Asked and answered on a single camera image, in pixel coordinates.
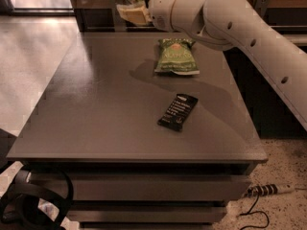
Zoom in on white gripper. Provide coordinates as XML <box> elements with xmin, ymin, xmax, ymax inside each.
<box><xmin>115</xmin><ymin>0</ymin><xmax>185</xmax><ymax>33</ymax></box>

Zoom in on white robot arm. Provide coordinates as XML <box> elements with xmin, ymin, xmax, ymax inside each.
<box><xmin>117</xmin><ymin>0</ymin><xmax>307</xmax><ymax>128</ymax></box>

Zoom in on green chip bag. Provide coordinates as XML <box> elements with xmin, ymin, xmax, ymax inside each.
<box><xmin>154</xmin><ymin>38</ymin><xmax>200</xmax><ymax>76</ymax></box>

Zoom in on black snack bar wrapper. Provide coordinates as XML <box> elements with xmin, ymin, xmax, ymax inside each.
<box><xmin>157</xmin><ymin>94</ymin><xmax>199</xmax><ymax>131</ymax></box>

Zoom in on grey drawer cabinet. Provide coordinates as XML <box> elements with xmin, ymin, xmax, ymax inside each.
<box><xmin>9</xmin><ymin>33</ymin><xmax>267</xmax><ymax>230</ymax></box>

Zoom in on white power strip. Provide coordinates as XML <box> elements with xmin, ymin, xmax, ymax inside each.
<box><xmin>244</xmin><ymin>184</ymin><xmax>295</xmax><ymax>197</ymax></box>

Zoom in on black headphones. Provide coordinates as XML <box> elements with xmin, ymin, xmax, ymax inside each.
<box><xmin>0</xmin><ymin>165</ymin><xmax>74</xmax><ymax>230</ymax></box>

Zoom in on left metal bracket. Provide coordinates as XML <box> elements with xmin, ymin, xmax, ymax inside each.
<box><xmin>110</xmin><ymin>0</ymin><xmax>127</xmax><ymax>32</ymax></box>

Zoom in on metal bracket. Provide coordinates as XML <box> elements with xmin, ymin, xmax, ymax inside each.
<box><xmin>253</xmin><ymin>0</ymin><xmax>271</xmax><ymax>17</ymax></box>
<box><xmin>110</xmin><ymin>0</ymin><xmax>127</xmax><ymax>32</ymax></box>

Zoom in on right metal bracket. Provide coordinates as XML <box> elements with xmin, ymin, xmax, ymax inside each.
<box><xmin>253</xmin><ymin>0</ymin><xmax>271</xmax><ymax>17</ymax></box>

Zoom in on black power cable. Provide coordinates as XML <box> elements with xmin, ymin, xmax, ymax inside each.
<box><xmin>239</xmin><ymin>192</ymin><xmax>271</xmax><ymax>230</ymax></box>

